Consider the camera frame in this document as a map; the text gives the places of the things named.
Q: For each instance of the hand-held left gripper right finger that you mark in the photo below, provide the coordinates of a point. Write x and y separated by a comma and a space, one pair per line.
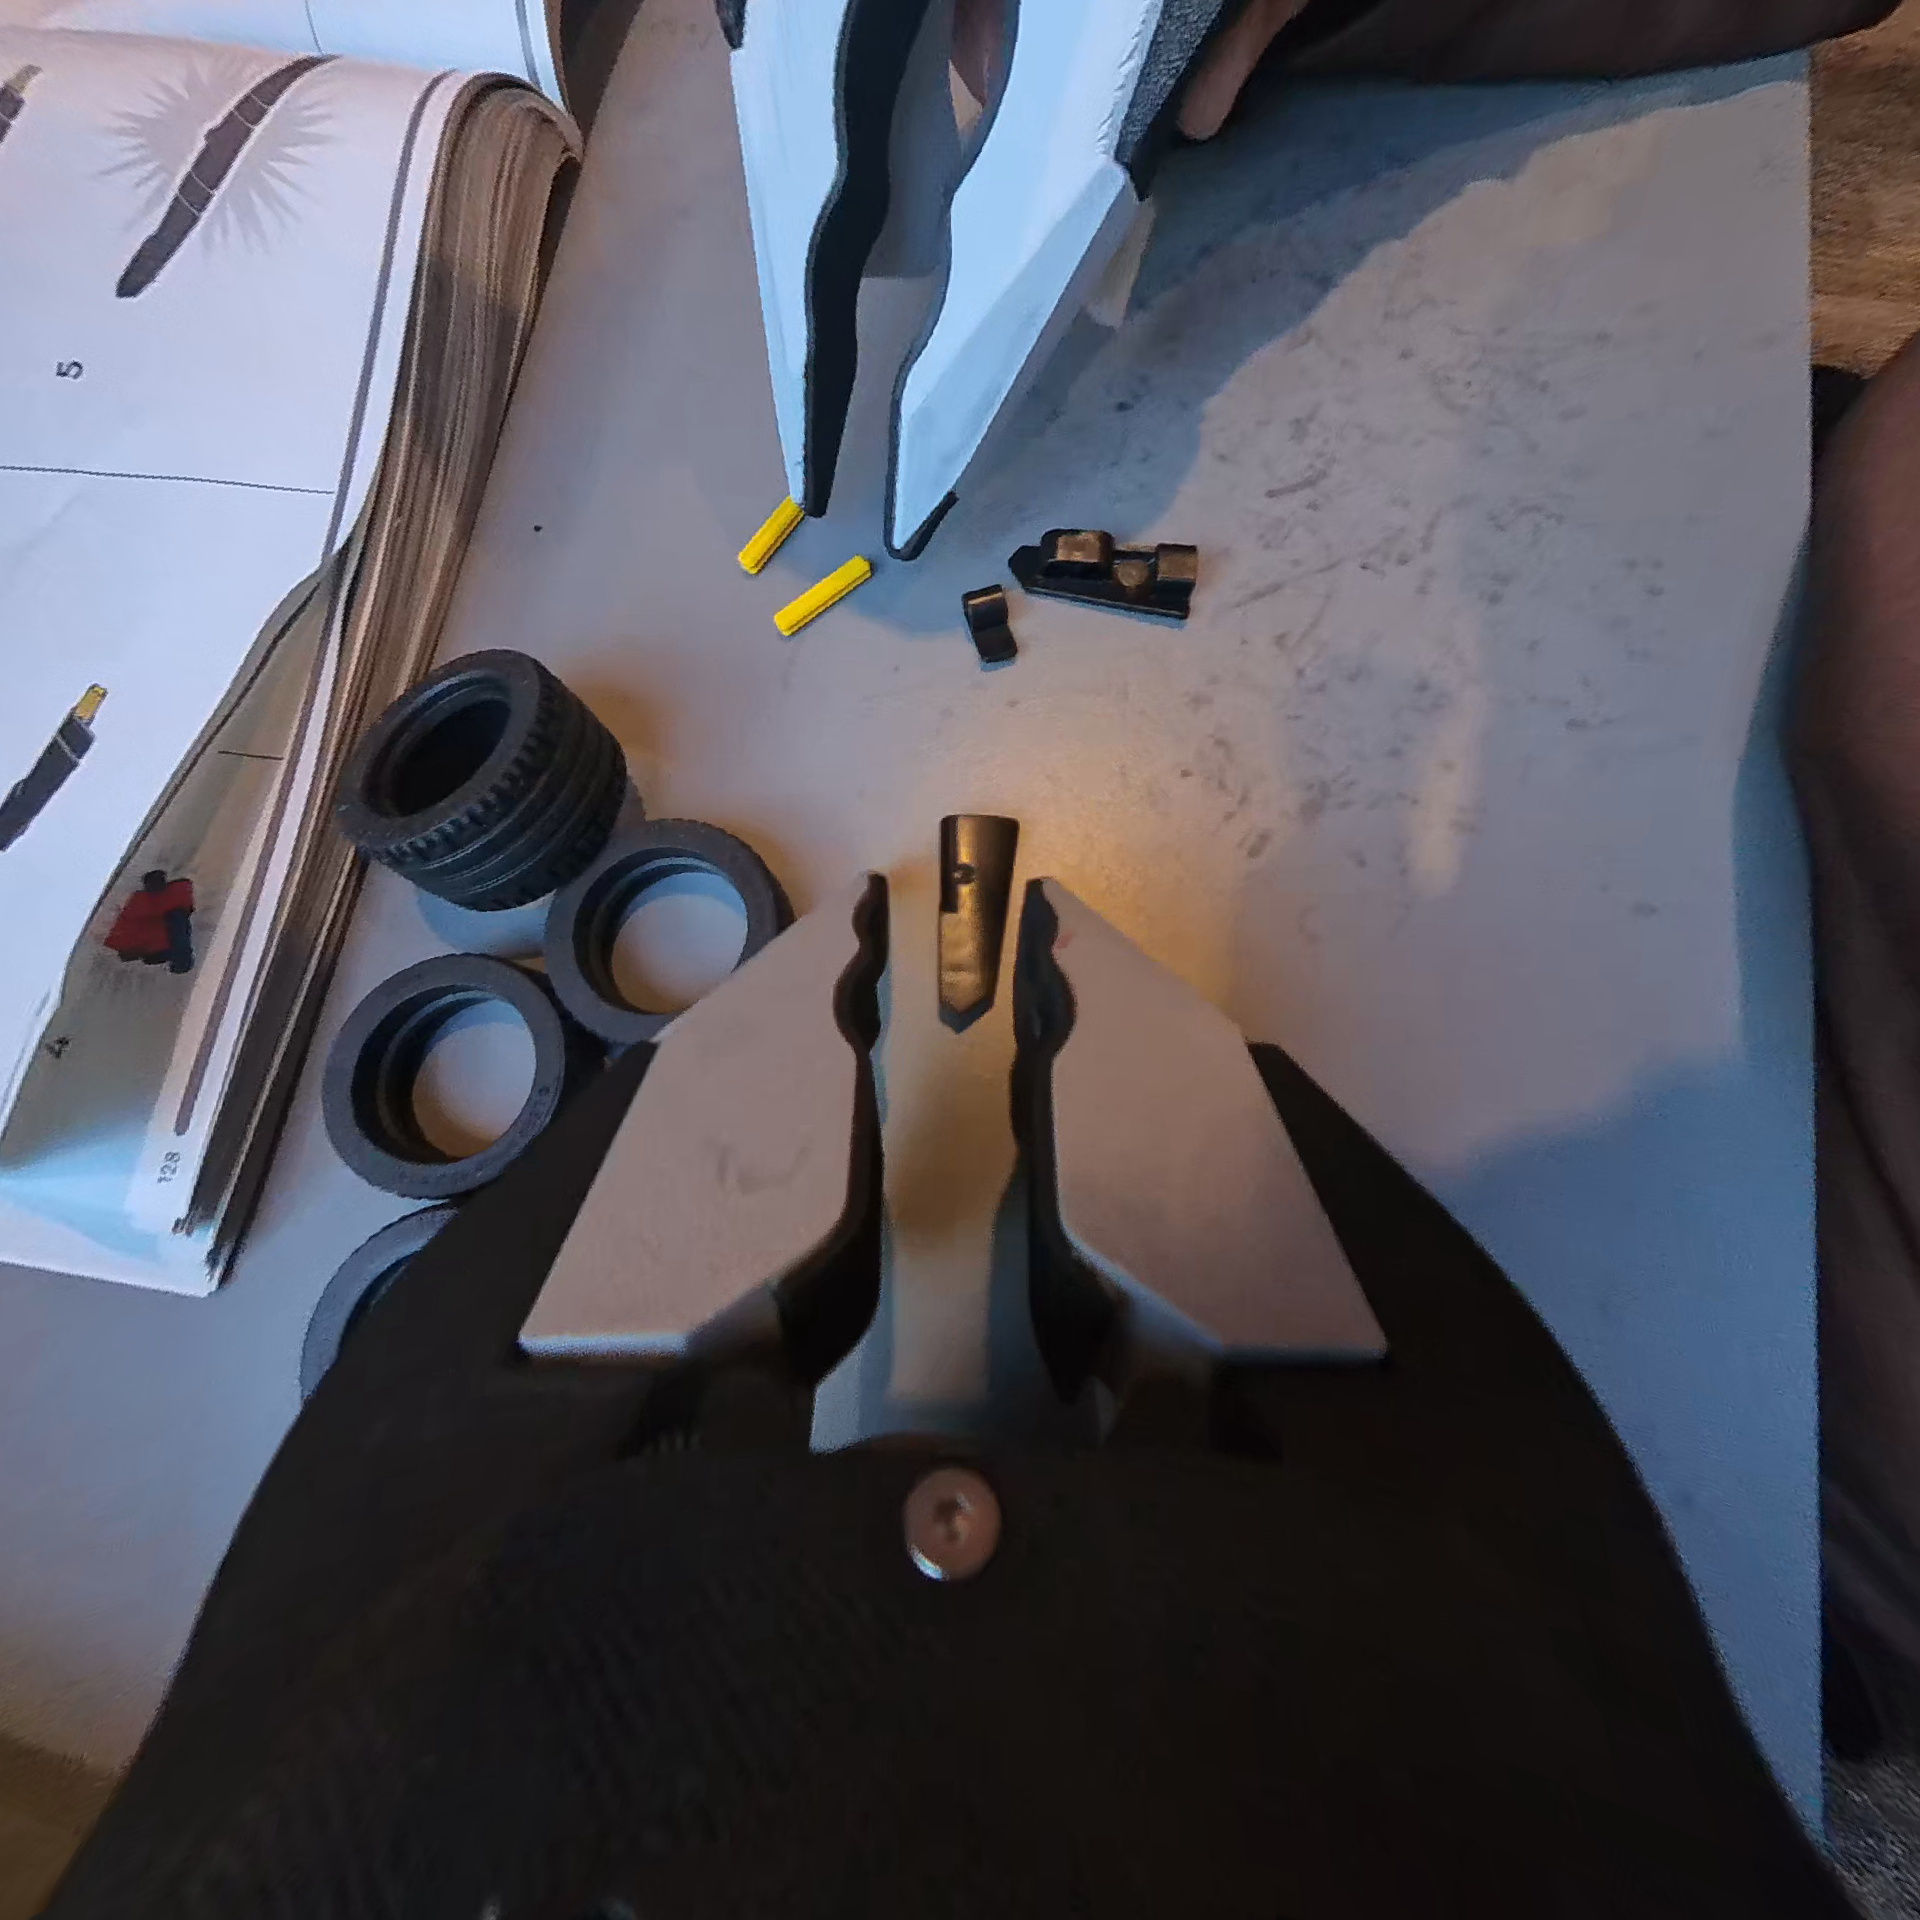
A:
1202, 1184

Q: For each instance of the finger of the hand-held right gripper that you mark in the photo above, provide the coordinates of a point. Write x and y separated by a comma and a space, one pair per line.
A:
1038, 253
786, 225

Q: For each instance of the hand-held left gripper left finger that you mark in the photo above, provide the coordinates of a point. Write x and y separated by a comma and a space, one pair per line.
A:
721, 1172

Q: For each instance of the yellow axle piece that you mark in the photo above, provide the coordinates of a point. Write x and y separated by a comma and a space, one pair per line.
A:
824, 595
769, 537

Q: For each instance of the black brick piece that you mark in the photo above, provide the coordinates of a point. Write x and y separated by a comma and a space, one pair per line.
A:
973, 914
1108, 576

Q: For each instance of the black rubber tyre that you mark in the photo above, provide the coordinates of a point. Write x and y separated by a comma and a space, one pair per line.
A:
576, 973
358, 1109
509, 810
354, 1290

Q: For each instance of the small black curved piece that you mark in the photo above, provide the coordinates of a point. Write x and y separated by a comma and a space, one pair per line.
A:
986, 623

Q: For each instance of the grey desk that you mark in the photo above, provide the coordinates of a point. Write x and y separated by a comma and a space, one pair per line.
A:
1501, 750

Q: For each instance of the person's right hand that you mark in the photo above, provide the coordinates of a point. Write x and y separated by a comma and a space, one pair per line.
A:
1245, 59

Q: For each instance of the person's brown clothing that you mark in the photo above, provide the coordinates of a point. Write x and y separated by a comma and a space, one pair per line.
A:
1868, 1050

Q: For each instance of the building instruction booklet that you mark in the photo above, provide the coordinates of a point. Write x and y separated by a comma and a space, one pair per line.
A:
178, 601

